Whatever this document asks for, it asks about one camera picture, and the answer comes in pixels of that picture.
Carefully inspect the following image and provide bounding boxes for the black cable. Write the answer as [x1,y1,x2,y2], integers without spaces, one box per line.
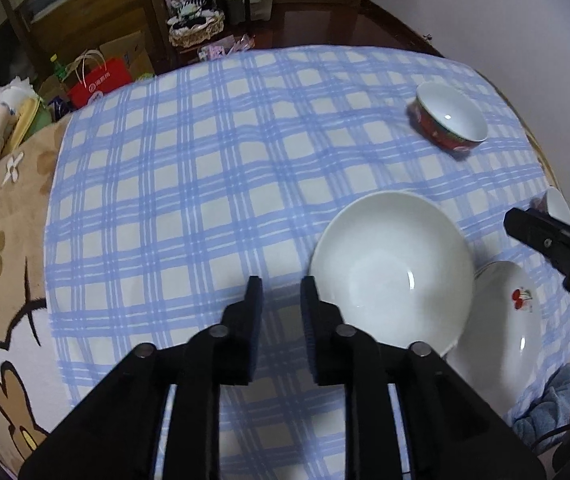
[531,412,570,450]

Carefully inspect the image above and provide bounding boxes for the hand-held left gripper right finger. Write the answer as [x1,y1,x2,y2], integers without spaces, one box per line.
[300,275,546,480]

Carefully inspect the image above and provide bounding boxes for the blue fleece cloth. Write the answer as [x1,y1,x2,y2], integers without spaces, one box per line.
[512,364,570,448]

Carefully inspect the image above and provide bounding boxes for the brown cartoon blanket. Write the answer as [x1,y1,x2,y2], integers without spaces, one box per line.
[0,119,74,477]

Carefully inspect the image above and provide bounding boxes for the small red patterned bowl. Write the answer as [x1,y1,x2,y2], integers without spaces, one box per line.
[409,81,489,154]

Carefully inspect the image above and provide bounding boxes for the small cherry print plate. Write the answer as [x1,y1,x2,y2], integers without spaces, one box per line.
[444,259,542,415]

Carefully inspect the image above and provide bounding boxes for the pink wrapped packets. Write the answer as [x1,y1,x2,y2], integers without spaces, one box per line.
[199,34,257,62]

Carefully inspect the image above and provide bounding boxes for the yellow green cushion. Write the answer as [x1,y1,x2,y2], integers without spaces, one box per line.
[4,94,56,157]

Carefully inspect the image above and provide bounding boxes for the large white bowl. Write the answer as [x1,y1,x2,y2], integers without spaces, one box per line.
[309,190,476,362]

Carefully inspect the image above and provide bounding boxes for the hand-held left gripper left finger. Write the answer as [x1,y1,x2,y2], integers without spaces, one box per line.
[17,275,264,480]

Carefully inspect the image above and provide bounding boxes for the plain white plate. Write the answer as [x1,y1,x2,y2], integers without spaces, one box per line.
[544,187,570,227]

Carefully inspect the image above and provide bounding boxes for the wicker basket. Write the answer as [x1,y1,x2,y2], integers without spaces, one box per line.
[166,0,227,52]

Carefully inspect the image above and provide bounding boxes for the brown cardboard box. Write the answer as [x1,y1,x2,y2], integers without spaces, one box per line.
[99,30,157,82]

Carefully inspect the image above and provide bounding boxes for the blue checked cloth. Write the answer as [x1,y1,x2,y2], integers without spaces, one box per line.
[44,45,570,480]

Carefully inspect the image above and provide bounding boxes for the red paper bag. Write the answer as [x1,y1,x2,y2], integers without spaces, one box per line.
[66,49,134,109]

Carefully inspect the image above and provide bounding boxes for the dark blue packet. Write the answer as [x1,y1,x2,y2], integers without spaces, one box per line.
[47,95,74,122]

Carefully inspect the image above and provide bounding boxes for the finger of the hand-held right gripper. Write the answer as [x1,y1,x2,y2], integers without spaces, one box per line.
[504,207,570,282]

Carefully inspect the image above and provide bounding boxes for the wooden cabinet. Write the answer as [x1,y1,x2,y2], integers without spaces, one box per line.
[0,0,176,76]

